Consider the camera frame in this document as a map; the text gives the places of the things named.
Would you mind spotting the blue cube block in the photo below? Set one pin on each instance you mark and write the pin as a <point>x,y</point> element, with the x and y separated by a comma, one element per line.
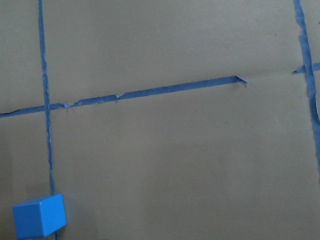
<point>39,217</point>

